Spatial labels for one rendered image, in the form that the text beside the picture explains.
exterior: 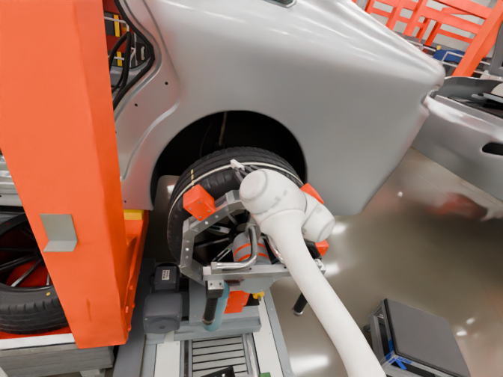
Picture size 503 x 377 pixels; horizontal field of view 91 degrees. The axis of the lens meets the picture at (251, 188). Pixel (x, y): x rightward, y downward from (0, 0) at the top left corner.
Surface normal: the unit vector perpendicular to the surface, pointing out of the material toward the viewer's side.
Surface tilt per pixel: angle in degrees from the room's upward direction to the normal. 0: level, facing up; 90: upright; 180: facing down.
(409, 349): 0
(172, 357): 0
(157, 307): 0
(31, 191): 90
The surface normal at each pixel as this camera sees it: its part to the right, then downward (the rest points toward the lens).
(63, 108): 0.19, 0.58
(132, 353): 0.21, -0.81
